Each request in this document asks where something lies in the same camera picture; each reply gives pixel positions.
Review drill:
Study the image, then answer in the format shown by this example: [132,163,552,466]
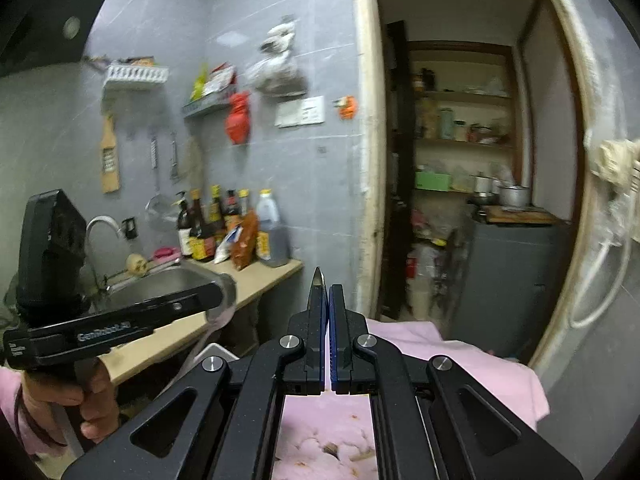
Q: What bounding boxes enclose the tall yellow-capped sauce bottle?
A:
[207,185,226,241]

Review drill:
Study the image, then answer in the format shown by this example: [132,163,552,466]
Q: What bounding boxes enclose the translucent hanging bag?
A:
[179,135,205,191]

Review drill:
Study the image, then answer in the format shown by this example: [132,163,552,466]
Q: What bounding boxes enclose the beige kitchen counter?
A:
[97,257,304,386]

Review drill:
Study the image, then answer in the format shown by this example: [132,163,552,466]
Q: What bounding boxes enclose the black range hood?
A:
[0,0,113,78]

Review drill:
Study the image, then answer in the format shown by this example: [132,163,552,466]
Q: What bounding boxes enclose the red and white packet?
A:
[202,62,236,96]

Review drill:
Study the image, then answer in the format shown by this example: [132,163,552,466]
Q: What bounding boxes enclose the grey cabinet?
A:
[450,217,573,361]

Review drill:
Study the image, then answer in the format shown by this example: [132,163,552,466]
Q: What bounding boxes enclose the dark wooden door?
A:
[382,20,417,321]

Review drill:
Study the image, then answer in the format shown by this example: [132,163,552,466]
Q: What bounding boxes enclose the crumpled clear plastic bag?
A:
[604,187,640,243]

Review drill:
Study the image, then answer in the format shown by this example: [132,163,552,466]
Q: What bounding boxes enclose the red plastic bag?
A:
[225,91,252,146]

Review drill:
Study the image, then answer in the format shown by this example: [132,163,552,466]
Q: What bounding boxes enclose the wooden shelf unit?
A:
[407,40,518,201]

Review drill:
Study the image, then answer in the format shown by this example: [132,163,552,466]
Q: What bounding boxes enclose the person's left forearm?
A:
[0,365,68,461]

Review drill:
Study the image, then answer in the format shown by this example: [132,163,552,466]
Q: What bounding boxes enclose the yellow-green packet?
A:
[191,64,210,102]

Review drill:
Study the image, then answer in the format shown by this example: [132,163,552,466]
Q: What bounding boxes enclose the red spice packet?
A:
[230,209,261,271]

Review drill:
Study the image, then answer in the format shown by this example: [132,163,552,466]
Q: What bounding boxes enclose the chrome faucet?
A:
[84,216,123,301]

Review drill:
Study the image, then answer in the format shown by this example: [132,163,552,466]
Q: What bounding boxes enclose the dark pump bottle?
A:
[176,191,197,258]

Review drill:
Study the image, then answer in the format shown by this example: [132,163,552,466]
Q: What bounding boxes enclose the large dark liquid jug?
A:
[255,189,291,268]

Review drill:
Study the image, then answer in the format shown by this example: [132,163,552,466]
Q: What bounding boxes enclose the small metal pot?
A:
[471,172,498,206]

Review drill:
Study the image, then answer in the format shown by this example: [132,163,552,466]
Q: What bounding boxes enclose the dark bottle red-yellow label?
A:
[189,189,217,262]

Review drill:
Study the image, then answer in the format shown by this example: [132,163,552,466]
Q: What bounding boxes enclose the worn door frame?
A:
[350,0,618,376]

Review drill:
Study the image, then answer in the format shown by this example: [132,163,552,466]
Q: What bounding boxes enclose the white wall socket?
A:
[299,96,325,125]

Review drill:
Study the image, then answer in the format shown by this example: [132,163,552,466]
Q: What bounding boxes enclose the stainless steel sink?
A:
[95,260,236,322]

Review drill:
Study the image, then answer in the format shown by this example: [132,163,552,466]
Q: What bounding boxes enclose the pink cloth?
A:
[272,317,551,480]

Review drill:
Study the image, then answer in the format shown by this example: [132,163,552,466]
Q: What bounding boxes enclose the red-capped sauce bottle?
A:
[222,190,241,233]

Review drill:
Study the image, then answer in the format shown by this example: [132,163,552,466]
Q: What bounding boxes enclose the wooden grater board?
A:
[100,115,121,195]

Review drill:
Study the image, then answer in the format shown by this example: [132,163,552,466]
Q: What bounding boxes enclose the white hose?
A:
[570,230,633,331]

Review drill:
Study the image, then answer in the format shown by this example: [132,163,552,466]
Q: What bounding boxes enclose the clear hanging bag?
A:
[247,16,308,98]

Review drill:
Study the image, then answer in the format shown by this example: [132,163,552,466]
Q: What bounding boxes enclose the cream rubber gloves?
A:
[590,137,640,182]

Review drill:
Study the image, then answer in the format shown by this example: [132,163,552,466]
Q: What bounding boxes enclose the white light switch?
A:
[274,101,301,128]

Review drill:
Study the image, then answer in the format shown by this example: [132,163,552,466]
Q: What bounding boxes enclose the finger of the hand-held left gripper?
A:
[92,282,225,327]
[150,310,209,335]

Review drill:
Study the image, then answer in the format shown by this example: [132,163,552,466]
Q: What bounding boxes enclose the grey wall shelf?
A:
[182,87,236,120]

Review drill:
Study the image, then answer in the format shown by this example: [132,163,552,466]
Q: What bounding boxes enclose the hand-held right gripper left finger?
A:
[62,284,329,480]

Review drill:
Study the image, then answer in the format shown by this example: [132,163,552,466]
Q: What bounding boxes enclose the person's left hand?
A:
[20,360,122,443]

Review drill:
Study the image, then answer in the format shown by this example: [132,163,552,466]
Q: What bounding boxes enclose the white wall basket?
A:
[103,60,169,92]

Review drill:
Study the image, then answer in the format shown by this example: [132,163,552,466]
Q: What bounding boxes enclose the metal mesh strainer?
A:
[145,127,176,222]

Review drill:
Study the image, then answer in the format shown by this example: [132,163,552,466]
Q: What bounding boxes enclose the green box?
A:
[415,171,453,192]

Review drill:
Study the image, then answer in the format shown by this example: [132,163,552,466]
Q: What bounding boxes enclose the wooden cutting board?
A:
[485,205,558,226]

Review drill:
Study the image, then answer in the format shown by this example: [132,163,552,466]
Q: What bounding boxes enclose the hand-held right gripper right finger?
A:
[328,284,583,480]

